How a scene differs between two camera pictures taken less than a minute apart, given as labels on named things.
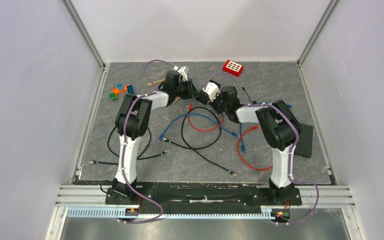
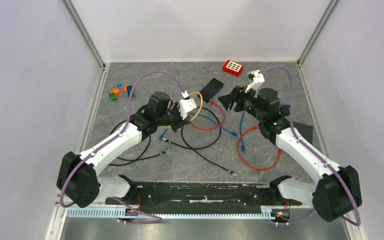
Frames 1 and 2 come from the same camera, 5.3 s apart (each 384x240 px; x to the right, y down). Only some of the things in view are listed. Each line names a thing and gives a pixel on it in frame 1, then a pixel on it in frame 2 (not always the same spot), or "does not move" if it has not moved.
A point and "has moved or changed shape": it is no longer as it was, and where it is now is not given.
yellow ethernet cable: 150,84 has moved or changed shape
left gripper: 195,93 → 180,122
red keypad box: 233,68 does not move
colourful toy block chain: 120,88 does not move
